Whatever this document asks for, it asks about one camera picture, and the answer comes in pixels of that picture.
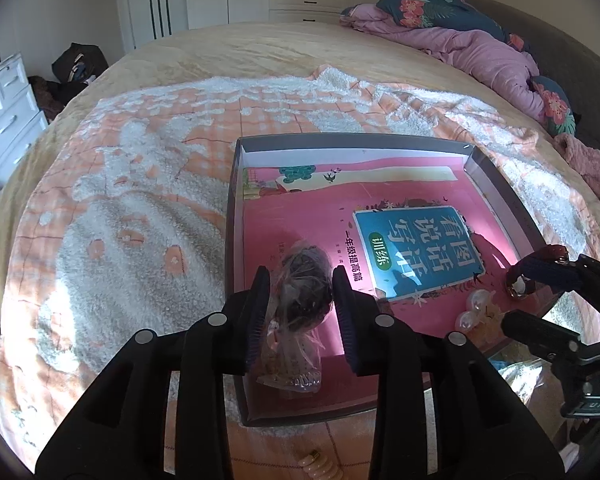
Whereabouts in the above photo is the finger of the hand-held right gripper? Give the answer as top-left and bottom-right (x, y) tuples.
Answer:
(522, 254), (600, 331)
(500, 309), (588, 363)

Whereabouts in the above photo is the peach white plush blanket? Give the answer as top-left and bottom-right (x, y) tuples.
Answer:
(0, 64), (600, 480)

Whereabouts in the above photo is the peach spiral hair tie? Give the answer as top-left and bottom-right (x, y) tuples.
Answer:
(300, 450), (346, 480)

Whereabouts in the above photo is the pink fuzzy cloth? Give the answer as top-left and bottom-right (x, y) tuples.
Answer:
(552, 132), (600, 221)

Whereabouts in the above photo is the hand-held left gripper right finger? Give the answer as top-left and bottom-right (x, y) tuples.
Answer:
(331, 265), (566, 480)

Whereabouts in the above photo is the purple quilt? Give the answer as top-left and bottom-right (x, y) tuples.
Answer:
(340, 2), (551, 126)

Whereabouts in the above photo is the clear plastic bag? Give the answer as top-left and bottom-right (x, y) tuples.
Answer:
(485, 350), (551, 401)

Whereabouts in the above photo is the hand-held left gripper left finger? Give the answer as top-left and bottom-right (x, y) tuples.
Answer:
(34, 265), (272, 480)

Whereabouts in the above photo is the dark red bangle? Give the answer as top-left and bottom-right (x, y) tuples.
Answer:
(505, 244), (572, 302)

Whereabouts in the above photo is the plastic bag of dark beads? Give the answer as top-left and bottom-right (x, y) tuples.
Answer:
(255, 242), (333, 401)

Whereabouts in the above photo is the pink book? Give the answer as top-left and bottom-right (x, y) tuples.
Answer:
(242, 157), (546, 401)

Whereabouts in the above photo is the grey cardboard box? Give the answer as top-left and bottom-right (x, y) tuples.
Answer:
(225, 133), (573, 428)

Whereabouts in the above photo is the black bag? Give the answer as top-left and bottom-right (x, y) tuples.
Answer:
(50, 44), (110, 101)

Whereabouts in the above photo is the brown cloth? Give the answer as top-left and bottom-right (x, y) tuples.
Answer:
(27, 75), (66, 121)

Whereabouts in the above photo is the beige bed sheet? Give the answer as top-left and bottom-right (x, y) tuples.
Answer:
(0, 21), (600, 311)

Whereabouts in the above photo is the white drawer cabinet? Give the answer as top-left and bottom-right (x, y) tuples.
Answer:
(0, 52), (51, 191)

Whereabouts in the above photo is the clear white hair claw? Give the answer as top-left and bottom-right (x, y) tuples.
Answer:
(455, 287), (506, 341)

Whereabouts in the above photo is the white door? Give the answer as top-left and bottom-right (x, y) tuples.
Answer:
(125, 0), (188, 51)

